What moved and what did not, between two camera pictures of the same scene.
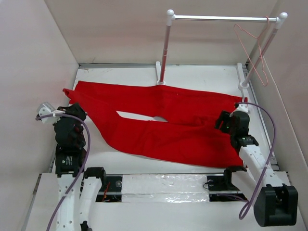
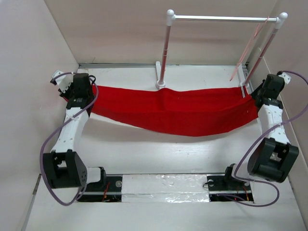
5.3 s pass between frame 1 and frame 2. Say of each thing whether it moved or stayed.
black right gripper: moved
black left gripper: moved
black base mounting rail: stayed
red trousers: moved
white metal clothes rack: stayed
